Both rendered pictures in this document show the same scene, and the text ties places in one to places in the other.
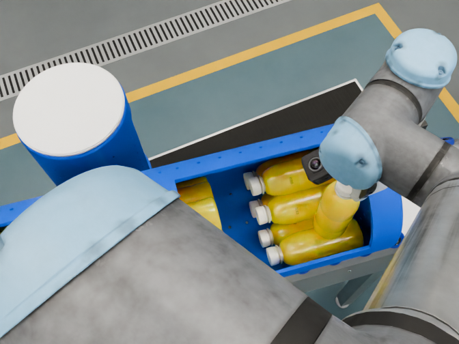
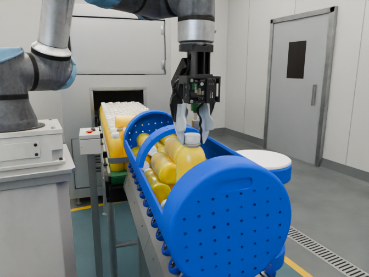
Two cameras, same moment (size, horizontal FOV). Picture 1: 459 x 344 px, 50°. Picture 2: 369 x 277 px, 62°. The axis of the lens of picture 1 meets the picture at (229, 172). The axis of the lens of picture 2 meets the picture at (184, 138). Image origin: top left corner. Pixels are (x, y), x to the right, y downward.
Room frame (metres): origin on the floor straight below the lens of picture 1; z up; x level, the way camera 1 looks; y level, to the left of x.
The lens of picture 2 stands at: (0.29, -0.88, 1.42)
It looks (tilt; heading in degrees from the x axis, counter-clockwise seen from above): 13 degrees down; 86
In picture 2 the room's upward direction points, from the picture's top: straight up
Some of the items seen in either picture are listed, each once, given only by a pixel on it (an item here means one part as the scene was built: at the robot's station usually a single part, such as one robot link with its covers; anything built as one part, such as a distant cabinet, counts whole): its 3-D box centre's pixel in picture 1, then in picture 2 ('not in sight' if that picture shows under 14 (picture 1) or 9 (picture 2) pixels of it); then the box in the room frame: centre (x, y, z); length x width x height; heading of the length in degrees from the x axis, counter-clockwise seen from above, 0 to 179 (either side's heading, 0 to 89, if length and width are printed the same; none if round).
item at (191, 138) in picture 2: (348, 185); (191, 137); (0.35, -0.21, 1.27); 0.04 x 0.04 x 0.02
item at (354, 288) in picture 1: (358, 282); not in sight; (0.39, -0.44, 0.31); 0.06 x 0.06 x 0.63; 13
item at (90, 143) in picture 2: not in sight; (90, 139); (-0.11, 0.73, 1.05); 0.20 x 0.10 x 0.10; 103
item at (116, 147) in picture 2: not in sight; (116, 153); (0.03, 0.67, 0.99); 0.07 x 0.07 x 0.19
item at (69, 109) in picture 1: (69, 107); (258, 159); (0.70, 0.39, 1.03); 0.28 x 0.28 x 0.01
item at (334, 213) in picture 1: (337, 207); (191, 179); (0.35, -0.21, 1.17); 0.07 x 0.07 x 0.19
